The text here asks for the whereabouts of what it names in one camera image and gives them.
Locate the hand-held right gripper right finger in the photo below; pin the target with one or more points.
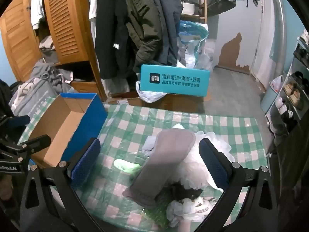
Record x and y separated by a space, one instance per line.
213 164

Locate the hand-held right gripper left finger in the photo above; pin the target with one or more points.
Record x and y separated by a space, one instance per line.
86 160

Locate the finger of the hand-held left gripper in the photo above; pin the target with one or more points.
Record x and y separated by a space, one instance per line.
37 143

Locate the white mesh bath pouf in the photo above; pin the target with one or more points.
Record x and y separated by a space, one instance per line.
193 171

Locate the blue cardboard box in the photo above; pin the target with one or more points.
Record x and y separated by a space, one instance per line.
65 125

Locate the grey fabric pad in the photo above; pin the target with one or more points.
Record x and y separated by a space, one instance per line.
159 164

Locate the dark cloth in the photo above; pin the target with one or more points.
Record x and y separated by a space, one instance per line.
9 123

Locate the light green sock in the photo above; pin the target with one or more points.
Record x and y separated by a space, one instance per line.
125 165

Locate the black cloth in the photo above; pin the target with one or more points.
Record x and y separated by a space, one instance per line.
179 192

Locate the green checked tablecloth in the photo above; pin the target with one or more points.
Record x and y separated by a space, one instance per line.
125 125

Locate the crumpled white plastic bag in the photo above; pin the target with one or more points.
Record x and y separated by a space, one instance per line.
185 210

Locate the pile of grey clothes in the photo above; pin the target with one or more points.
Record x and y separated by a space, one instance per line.
41 87

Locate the light grey cloth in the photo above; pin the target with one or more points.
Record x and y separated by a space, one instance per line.
149 146

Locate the brown cardboard box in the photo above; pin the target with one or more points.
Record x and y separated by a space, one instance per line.
183 102

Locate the green bubble wrap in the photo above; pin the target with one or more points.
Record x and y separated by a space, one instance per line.
155 215

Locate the light blue bin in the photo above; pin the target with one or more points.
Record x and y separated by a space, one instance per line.
269 101

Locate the black shoe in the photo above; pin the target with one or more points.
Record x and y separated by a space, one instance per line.
289 122

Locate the white shoe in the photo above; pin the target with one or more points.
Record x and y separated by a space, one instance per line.
286 111
280 103

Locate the thin white plastic bag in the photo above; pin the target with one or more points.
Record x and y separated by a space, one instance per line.
151 96

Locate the teal printed box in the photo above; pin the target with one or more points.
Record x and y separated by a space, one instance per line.
175 81

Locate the shoe rack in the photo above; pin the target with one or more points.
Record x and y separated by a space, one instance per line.
299 111

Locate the white bag in bin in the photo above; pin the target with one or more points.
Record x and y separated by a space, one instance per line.
276 82

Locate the clear plastic bag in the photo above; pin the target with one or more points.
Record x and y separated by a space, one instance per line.
205 61

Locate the tan shoe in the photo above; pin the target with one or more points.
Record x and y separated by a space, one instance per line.
295 97
290 88

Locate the wooden louvred wardrobe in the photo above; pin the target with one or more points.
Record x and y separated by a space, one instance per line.
62 24

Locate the blue and white plastic bag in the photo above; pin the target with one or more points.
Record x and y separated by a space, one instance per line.
190 41

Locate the black hanging coat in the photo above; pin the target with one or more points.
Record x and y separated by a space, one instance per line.
112 29

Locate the pale shirt on wardrobe door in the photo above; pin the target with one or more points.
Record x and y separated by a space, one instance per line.
37 4

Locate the olive hanging jacket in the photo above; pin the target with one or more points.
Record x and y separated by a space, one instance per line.
143 29

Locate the white hanging shirt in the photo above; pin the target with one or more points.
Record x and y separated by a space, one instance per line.
93 4

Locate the grey-blue hanging jacket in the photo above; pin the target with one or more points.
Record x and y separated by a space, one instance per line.
169 17

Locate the white pot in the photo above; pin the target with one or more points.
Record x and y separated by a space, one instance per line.
188 7

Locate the wooden shelf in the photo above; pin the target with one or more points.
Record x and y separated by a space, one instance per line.
201 0

